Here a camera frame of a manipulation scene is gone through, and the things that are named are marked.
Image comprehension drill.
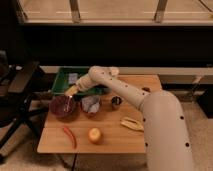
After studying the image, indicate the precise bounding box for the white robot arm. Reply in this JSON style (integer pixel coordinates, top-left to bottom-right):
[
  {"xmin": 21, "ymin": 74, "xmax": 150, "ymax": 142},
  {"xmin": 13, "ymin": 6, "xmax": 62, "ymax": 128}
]
[{"xmin": 65, "ymin": 66, "xmax": 194, "ymax": 171}]

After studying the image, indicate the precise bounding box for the metal cup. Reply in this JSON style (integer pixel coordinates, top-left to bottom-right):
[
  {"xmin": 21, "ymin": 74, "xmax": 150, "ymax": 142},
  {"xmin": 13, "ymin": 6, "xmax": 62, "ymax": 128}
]
[{"xmin": 111, "ymin": 96, "xmax": 122, "ymax": 110}]

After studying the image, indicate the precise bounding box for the metal fork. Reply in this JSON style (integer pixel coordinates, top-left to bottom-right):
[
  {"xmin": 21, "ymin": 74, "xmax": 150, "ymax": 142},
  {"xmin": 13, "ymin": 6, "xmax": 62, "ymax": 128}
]
[{"xmin": 64, "ymin": 96, "xmax": 72, "ymax": 112}]

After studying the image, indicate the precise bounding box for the red chili pepper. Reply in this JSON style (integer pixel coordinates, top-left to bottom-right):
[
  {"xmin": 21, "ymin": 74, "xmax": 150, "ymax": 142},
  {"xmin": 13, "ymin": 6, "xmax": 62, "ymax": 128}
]
[{"xmin": 62, "ymin": 126, "xmax": 77, "ymax": 149}]

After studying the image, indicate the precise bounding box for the black office chair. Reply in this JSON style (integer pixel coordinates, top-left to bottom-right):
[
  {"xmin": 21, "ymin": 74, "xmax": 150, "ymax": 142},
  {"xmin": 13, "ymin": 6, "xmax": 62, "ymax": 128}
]
[{"xmin": 0, "ymin": 49, "xmax": 49, "ymax": 161}]

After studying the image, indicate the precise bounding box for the purple bowl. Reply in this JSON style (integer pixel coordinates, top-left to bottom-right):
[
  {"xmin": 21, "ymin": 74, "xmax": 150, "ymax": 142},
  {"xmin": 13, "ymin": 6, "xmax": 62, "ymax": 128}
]
[{"xmin": 49, "ymin": 95, "xmax": 76, "ymax": 118}]

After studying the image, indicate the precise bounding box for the green plastic tray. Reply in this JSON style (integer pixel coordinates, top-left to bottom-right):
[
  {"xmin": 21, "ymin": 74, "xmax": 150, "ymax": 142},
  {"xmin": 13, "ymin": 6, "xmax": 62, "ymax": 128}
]
[{"xmin": 51, "ymin": 66, "xmax": 110, "ymax": 97}]

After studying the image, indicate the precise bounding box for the cream lidded cylinder container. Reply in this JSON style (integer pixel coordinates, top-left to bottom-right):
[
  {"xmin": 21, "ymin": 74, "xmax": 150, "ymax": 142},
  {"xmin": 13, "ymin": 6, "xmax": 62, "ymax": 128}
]
[{"xmin": 108, "ymin": 67, "xmax": 119, "ymax": 77}]

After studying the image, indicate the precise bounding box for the brown dried cluster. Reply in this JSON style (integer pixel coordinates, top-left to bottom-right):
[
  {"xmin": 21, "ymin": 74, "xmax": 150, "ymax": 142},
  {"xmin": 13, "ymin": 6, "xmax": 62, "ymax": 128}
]
[{"xmin": 142, "ymin": 87, "xmax": 150, "ymax": 92}]

